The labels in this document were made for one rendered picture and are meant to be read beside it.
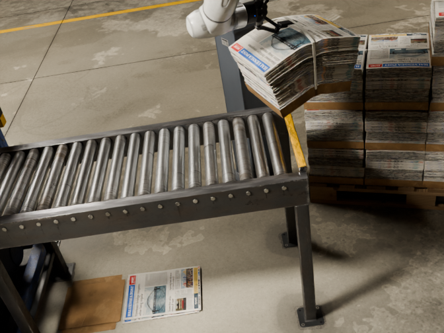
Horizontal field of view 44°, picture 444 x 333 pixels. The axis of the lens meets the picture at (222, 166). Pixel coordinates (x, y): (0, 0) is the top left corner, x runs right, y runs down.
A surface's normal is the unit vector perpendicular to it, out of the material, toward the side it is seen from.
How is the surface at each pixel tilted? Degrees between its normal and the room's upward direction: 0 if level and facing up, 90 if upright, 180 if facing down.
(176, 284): 0
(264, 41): 14
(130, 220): 90
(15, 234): 90
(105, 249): 0
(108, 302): 0
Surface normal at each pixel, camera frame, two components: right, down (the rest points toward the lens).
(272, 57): -0.40, -0.64
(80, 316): -0.15, -0.80
